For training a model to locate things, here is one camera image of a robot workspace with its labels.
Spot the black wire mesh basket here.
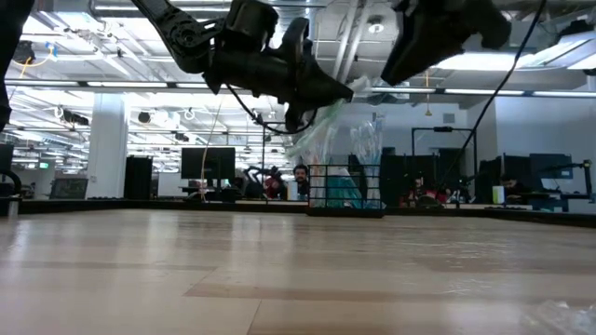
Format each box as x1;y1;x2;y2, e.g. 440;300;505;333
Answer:
306;163;386;219

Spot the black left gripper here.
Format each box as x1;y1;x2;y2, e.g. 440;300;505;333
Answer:
203;44;355;134

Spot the black aluminium table frame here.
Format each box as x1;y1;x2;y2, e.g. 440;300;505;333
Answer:
0;197;596;228

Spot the black ceiling cable reel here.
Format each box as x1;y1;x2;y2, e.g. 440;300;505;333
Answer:
12;40;36;66

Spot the dark laptop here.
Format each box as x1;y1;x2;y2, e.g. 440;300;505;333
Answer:
49;178;89;201

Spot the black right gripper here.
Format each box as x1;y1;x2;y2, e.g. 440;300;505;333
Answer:
380;0;513;87

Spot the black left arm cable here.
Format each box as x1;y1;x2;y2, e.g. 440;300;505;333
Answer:
224;82;320;136

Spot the black monitor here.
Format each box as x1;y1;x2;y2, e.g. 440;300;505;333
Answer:
180;147;237;181

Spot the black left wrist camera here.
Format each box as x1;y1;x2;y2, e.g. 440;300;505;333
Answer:
278;17;314;64

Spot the blue monitor on arm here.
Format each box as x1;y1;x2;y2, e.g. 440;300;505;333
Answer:
529;152;596;211

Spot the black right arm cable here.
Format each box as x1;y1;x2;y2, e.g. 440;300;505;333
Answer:
435;0;549;199

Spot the long ceiling light bar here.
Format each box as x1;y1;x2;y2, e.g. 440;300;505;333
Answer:
4;78;596;98

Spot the black cabinet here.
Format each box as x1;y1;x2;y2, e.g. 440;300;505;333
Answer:
123;155;155;201

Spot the white pillar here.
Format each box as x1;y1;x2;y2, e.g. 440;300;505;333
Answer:
86;92;129;200

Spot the black rig frame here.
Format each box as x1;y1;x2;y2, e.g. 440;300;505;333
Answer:
261;120;332;206
411;126;479;206

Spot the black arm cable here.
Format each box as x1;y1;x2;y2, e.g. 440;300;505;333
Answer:
224;82;320;136
435;0;549;199

